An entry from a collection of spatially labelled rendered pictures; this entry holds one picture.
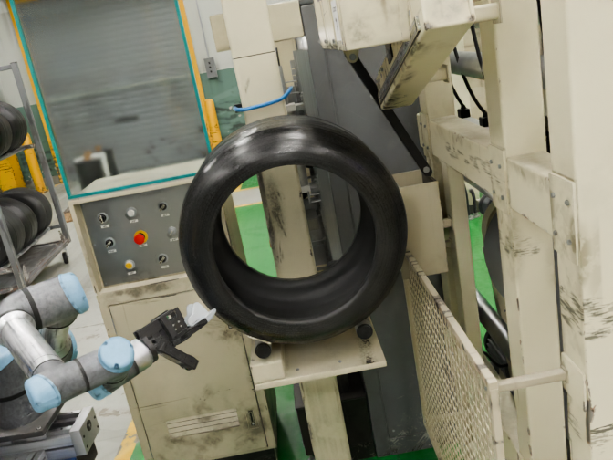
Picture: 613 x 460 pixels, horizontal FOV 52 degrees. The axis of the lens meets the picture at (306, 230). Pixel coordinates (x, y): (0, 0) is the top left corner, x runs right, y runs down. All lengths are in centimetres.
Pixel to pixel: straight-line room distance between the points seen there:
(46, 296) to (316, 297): 76
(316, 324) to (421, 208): 53
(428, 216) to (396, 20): 81
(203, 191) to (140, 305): 103
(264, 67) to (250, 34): 10
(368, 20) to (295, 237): 90
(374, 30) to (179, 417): 187
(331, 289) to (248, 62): 72
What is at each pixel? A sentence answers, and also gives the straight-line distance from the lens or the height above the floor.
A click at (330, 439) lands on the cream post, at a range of 235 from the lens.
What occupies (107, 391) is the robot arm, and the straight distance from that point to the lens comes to 153.
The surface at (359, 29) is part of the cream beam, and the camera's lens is 131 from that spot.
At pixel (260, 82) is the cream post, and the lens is 192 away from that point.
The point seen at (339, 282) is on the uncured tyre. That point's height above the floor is 96.
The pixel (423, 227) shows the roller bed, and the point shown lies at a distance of 198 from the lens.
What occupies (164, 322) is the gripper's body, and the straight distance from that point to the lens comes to 158.
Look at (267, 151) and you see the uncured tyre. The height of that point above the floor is 144.
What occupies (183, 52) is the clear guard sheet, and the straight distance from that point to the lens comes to 232.
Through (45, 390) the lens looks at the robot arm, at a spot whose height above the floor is 111.
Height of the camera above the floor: 168
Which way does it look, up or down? 17 degrees down
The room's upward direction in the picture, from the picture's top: 11 degrees counter-clockwise
